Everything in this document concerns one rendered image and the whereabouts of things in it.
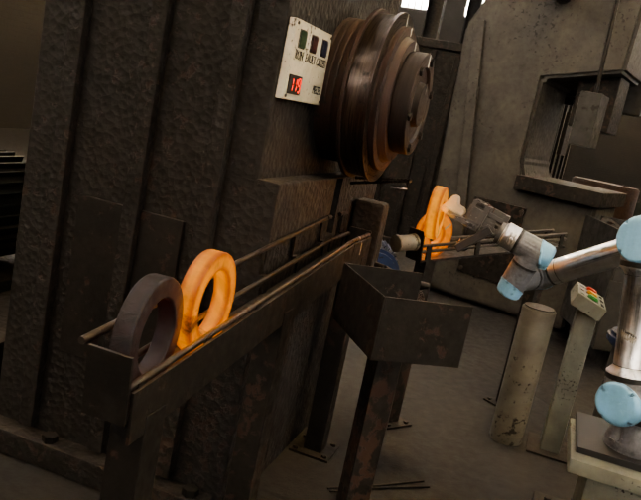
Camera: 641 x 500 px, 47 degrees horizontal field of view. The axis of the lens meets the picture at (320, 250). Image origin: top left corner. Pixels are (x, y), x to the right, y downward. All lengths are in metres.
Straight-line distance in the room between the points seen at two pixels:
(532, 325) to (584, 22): 2.45
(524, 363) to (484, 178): 2.23
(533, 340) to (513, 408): 0.26
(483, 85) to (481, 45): 0.25
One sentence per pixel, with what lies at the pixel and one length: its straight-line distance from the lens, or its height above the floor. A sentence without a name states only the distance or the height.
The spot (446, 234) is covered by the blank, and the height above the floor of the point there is 0.71.
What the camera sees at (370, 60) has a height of 1.20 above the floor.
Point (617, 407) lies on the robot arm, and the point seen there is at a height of 0.48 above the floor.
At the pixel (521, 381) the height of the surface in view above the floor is 0.25.
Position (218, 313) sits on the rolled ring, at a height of 0.66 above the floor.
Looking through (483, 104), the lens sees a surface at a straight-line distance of 4.81.
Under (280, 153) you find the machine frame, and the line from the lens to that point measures 1.80.
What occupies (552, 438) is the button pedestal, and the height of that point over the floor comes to 0.06.
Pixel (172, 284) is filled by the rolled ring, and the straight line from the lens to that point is 1.15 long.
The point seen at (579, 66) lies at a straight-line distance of 4.68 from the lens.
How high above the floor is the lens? 1.07
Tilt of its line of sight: 11 degrees down
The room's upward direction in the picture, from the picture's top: 11 degrees clockwise
